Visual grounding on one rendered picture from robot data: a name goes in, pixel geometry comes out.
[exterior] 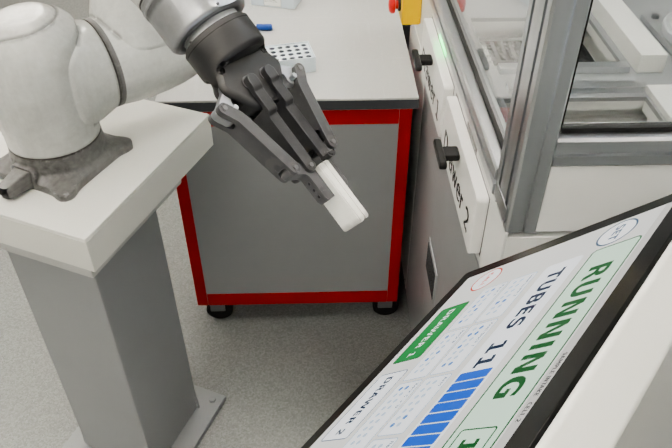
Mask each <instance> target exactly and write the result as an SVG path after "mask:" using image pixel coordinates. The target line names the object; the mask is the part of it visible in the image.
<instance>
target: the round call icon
mask: <svg viewBox="0 0 672 448"><path fill-rule="evenodd" d="M509 264H510V263H509ZM509 264H506V265H504V266H501V267H498V268H495V269H493V270H490V271H487V272H485V273H483V274H482V275H481V276H480V277H479V278H478V279H477V280H476V281H475V283H474V284H473V285H472V286H471V287H470V288H469V289H468V290H467V291H466V292H465V293H464V294H463V295H466V294H469V293H472V292H474V291H477V290H480V289H483V288H486V287H489V286H490V285H491V284H492V283H493V282H494V281H495V280H496V279H497V278H498V277H499V275H500V274H501V273H502V272H503V271H504V270H505V269H506V268H507V266H508V265H509Z"/></svg>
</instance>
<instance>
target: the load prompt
mask: <svg viewBox="0 0 672 448"><path fill-rule="evenodd" d="M644 234H645V233H644ZM644 234H641V235H638V236H635V237H633V238H630V239H627V240H624V241H621V242H618V243H615V244H612V245H609V246H607V247H604V248H601V249H598V250H595V251H593V253H592V254H591V255H590V256H589V258H588V259H587V260H586V262H585V263H584V264H583V265H582V267H581V268H580V269H579V271H578V272H577V273H576V274H575V276H574V277H573V278H572V280H571V281H570V282H569V283H568V285H567V286H566V287H565V289H564V290H563V291H562V293H561V294H560V295H559V296H558V298H557V299H556V300H555V302H554V303H553V304H552V305H551V307H550V308H549V309H548V311H547V312H546V313H545V314H544V316H543V317H542V318H541V320H540V321H539V322H538V323H537V325H536V326H535V327H534V329H533V330H532V331H531V333H530V334H529V335H528V336H527V338H526V339H525V340H524V342H523V343H522V344H521V345H520V347H519V348H518V349H517V351H516V352H515V353H514V354H513V356H512V357H511V358H510V360H509V361H508V362H507V363H506V365H505V366H504V367H503V369H502V370H501V371H500V373H499V374H498V375H497V376H496V378H495V379H494V380H493V382H492V383H491V384H490V385H489V387H488V388H487V389H486V391H485V392H484V393H483V394H482V396H481V397H480V398H479V400H478V401H477V402H476V403H475V405H474V406H473V407H472V409H471V410H470V411H469V413H468V414H467V415H466V416H465V418H464V419H463V420H462V422H461V423H460V424H459V425H458V427H457V428H456V429H455V431H454V432H453V433H452V434H451V436H450V437H449V438H448V440H447V441H446V442H445V444H444V445H443V446H442V447H441V448H492V447H493V446H494V444H495V443H496V442H497V440H498V439H499V437H500V436H501V435H502V433H503V432H504V430H505V429H506V427H507V426H508V425H509V423H510V422H511V420H512V419H513V418H514V416H515V415H516V413H517V412H518V411H519V409H520V408H521V406H522V405H523V404H524V402H525V401H526V399H527V398H528V397H529V395H530V394H531V392H532V391H533V390H534V388H535V387H536V385H537V384H538V383H539V381H540V380H541V378H542V377H543V376H544V374H545V373H546V371H547V370H548V369H549V367H550V366H551V364H552V363H553V362H554V360H555V359H556V357H557V356H558V354H559V353H560V352H561V350H562V349H563V347H564V346H565V345H566V343H567V342H568V340H569V339H570V338H571V336H572V335H573V333H574V332H575V331H576V329H577V328H578V326H579V325H580V324H581V322H582V321H583V319H584V318H585V317H586V315H587V314H588V312H589V311H590V310H591V308H592V307H593V305H594V304H595V303H596V301H597V300H598V298H599V297H600V296H601V294H602V293H603V291H604V290H605V288H606V287H607V286H608V284H609V283H610V281H611V280H612V279H613V277H614V276H615V274H616V273H617V272H618V270H619V269H620V267H621V266H622V265H623V263H624V262H625V260H626V259H627V258H628V256H629V255H630V253H631V252H632V251H633V249H634V248H635V246H636V245H637V244H638V242H639V241H640V239H641V238H642V237H643V235H644Z"/></svg>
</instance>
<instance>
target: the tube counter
mask: <svg viewBox="0 0 672 448"><path fill-rule="evenodd" d="M521 334H522V333H521ZM521 334H517V335H513V336H509V337H506V338H502V339H498V340H494V341H490V342H486V343H484V344H483V345H482V347H481V348H480V349H479V350H478V352H477V353H476V354H475V355H474V356H473V358H472V359H471V360H470V361H469V362H468V364H467V365H466V366H465V367H464V368H463V370H462V371H461V372H460V373H459V374H458V376H457V377H456V378H455V379H454V381H453V382H452V383H451V384H450V385H449V387H448V388H447V389H446V390H445V391H444V393H443V394H442V395H441V396H440V397H439V399H438V400H437V401H436V402H435V403H434V405H433V406H432V407H431V408H430V409H429V411H428V412H427V413H426V414H425V416H424V417H423V418H422V419H421V420H420V422H419V423H418V424H417V425H416V426H415V428H414V429H413V430H412V431H411V432H410V434H409V435H408V436H407V437H406V438H405V440H404V441H403V442H402V443H401V444H400V446H399V447H398V448H433V447H434V445H435V444H436V443H437V441H438V440H439V439H440V438H441V436H442V435H443V434H444V433H445V431H446V430H447V429H448V427H449V426H450V425H451V424H452V422H453V421H454V420H455V419H456V417H457V416H458V415H459V413H460V412H461V411H462V410H463V408H464V407H465V406H466V405H467V403H468V402H469V401H470V399H471V398H472V397H473V396H474V394H475V393H476V392H477V391H478V389H479V388H480V387H481V385H482V384H483V383H484V382H485V380H486V379H487V378H488V376H489V375H490V374H491V373H492V371H493V370H494V369H495V368H496V366H497V365H498V364H499V362H500V361H501V360H502V359H503V357H504V356H505V355H506V354H507V352H508V351H509V350H510V348H511V347H512V346H513V345H514V343H515V342H516V341H517V340H518V338H519V337H520V336H521Z"/></svg>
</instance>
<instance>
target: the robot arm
mask: <svg viewBox="0 0 672 448"><path fill-rule="evenodd" d="M244 6H245V0H89V17H88V18H85V19H82V20H76V19H73V17H72V16H71V15H70V14H69V13H68V12H66V11H65V10H63V9H61V8H59V7H57V6H54V5H51V4H45V3H40V2H23V3H17V4H14V5H10V6H8V7H5V8H3V9H1V10H0V131H1V133H2V135H3V137H4V139H5V142H6V144H7V147H8V151H9V152H8V153H7V154H6V155H4V156H3V157H1V158H0V179H3V180H2V181H1V182H0V195H1V196H2V198H4V199H7V200H9V199H12V198H14V197H16V196H18V195H20V194H22V193H24V192H26V191H28V190H30V189H35V190H37V191H40V192H43V193H46V194H49V195H51V196H53V197H54V198H55V199H56V200H58V201H60V202H67V201H70V200H72V199H74V198H75V197H76V196H77V194H78V193H79V191H80V190H81V189H82V188H83V187H84V186H85V185H86V184H87V183H89V182H90V181H91V180H92V179H93V178H95V177H96V176H97V175H98V174H99V173H101V172H102V171H103V170H104V169H105V168H107V167H108V166H109V165H110V164H111V163H113V162H114V161H115V160H116V159H117V158H119V157H120V156H122V155H124V154H126V153H128V152H130V151H131V150H132V149H133V143H132V140H131V139H130V138H128V137H123V136H115V135H111V134H107V133H104V132H103V130H102V127H101V124H100V121H101V120H103V119H104V118H105V117H106V116H107V115H108V114H110V113H111V112H112V111H113V110H114V109H116V108H117V107H119V106H122V105H125V104H129V103H133V102H137V101H140V100H143V99H146V98H149V97H152V96H155V95H158V94H160V93H163V92H165V91H167V90H170V89H172V88H174V87H176V86H178V85H180V84H183V83H184V82H186V81H188V80H189V79H191V78H193V77H194V76H195V75H197V74H198V76H199V77H200V78H201V80H202V81H203V82H204V83H206V84H211V86H212V89H213V93H214V96H215V98H216V99H217V103H216V106H215V109H214V111H213V112H212V113H211V114H210V115H209V117H208V121H209V123H210V124H211V125H213V126H215V127H217V128H219V129H221V130H222V131H224V132H226V133H228V134H229V135H230V136H231V137H232V138H233V139H235V140H236V141H237V142H238V143H239V144H240V145H241V146H242V147H243V148H244V149H245V150H247V151H248V152H249V153H250V154H251V155H252V156H253V157H254V158H255V159H256V160H257V161H258V162H260V163H261V164H262V165H263V166H264V167H265V168H266V169H267V170H268V171H269V172H270V173H271V174H273V175H274V176H275V177H276V178H277V179H278V180H279V181H280V182H282V183H287V182H288V181H291V182H292V183H294V184H297V183H299V182H300V181H301V182H302V183H303V184H304V185H305V187H306V188H307V189H308V191H309V192H310V193H311V194H312V196H313V197H314V199H315V200H316V201H317V203H319V204H320V205H321V206H322V205H323V204H324V205H325V207H326V208H327V209H328V211H329V212H330V213H331V215H332V216H333V217H334V219H335V220H336V221H337V223H338V224H339V225H340V227H341V228H342V229H343V231H345V232H346V231H348V230H350V229H351V228H353V227H354V226H356V225H357V224H359V223H361V222H362V221H363V220H364V219H365V218H367V217H368V215H369V214H368V213H367V212H366V210H365V209H364V208H363V206H362V205H361V204H360V202H359V201H358V200H357V198H356V197H355V196H354V194H353V193H352V192H351V190H350V189H349V188H348V185H349V184H348V181H347V179H346V178H345V177H344V176H343V174H342V173H341V171H340V170H339V169H338V167H337V166H336V165H335V163H334V162H333V160H332V157H333V156H334V155H335V154H336V151H335V149H334V148H335V147H336V146H337V145H338V141H337V139H336V137H335V135H334V133H333V131H332V129H331V127H330V125H329V123H328V121H327V120H326V118H325V116H324V114H323V112H322V110H321V108H320V106H319V104H318V102H317V100H316V98H315V96H314V94H313V92H312V90H311V88H310V86H309V84H308V82H307V77H306V72H305V68H304V66H303V65H302V64H301V63H296V64H295V65H294V66H293V67H288V66H283V65H281V64H280V62H279V61H278V60H277V59H276V58H275V57H273V56H272V55H271V54H269V53H268V52H267V50H266V48H265V39H264V36H263V35H262V34H261V32H260V31H259V30H258V28H257V27H256V26H255V24H254V23H253V22H252V20H251V19H250V18H249V16H248V15H247V14H246V13H244V12H242V11H243V9H244Z"/></svg>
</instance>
